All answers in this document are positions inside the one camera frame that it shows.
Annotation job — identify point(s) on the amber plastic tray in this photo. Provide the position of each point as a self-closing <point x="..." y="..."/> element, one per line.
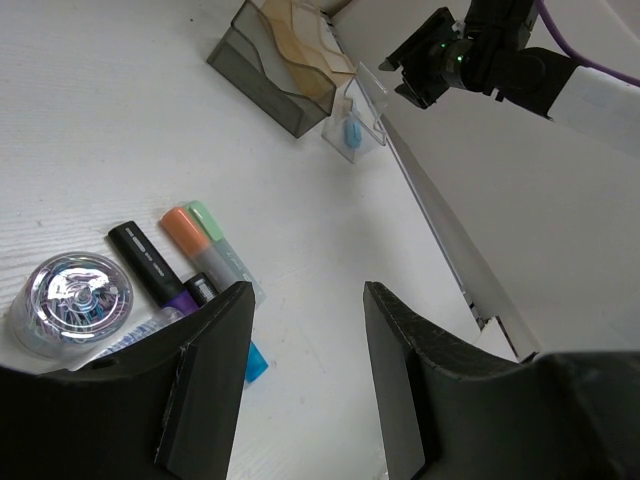
<point x="303" y="38"/>

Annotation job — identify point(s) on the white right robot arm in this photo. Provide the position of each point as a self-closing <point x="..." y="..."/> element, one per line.
<point x="597" y="101"/>

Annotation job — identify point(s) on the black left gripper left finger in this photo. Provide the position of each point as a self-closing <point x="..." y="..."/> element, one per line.
<point x="165" y="407"/>

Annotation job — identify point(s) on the clear plastic tray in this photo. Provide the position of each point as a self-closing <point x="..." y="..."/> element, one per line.
<point x="365" y="98"/>

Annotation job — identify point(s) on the round clear paperclip box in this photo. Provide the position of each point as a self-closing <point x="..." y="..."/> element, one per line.
<point x="69" y="303"/>

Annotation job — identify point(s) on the black marker purple cap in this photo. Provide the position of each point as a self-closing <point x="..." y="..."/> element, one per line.
<point x="155" y="275"/>

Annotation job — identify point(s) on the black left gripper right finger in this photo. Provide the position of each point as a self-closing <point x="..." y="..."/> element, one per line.
<point x="449" y="410"/>

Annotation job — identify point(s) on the smoky grey plastic tray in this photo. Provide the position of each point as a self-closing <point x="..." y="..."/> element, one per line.
<point x="295" y="94"/>

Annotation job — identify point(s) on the black marker blue cap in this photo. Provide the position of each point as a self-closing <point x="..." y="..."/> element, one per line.
<point x="202" y="291"/>

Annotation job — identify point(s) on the green cap highlighter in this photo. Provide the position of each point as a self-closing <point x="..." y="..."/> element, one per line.
<point x="209" y="226"/>

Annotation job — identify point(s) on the aluminium side rail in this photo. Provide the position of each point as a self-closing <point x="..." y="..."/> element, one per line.
<point x="501" y="325"/>

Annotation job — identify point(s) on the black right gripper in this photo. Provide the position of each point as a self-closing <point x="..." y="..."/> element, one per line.
<point x="487" y="54"/>

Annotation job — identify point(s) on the orange cap highlighter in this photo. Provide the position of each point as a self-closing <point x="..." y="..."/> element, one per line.
<point x="198" y="248"/>

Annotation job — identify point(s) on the blue cap highlighter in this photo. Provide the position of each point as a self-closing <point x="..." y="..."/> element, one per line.
<point x="352" y="133"/>

